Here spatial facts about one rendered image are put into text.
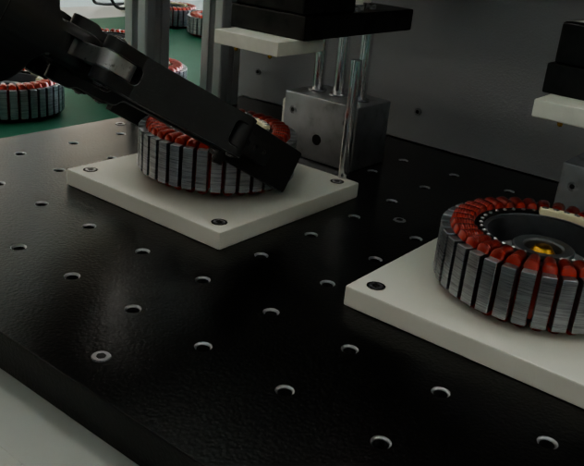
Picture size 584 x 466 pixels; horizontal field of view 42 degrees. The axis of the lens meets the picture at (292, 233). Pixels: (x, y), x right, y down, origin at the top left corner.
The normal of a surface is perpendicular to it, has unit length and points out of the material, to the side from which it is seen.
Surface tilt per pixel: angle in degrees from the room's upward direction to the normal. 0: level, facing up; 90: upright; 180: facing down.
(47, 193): 0
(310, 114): 90
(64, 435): 0
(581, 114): 90
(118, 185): 0
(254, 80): 90
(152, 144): 89
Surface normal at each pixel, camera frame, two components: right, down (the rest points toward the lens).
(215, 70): -0.62, 0.25
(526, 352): 0.09, -0.92
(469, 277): -0.82, 0.15
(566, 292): -0.09, 0.37
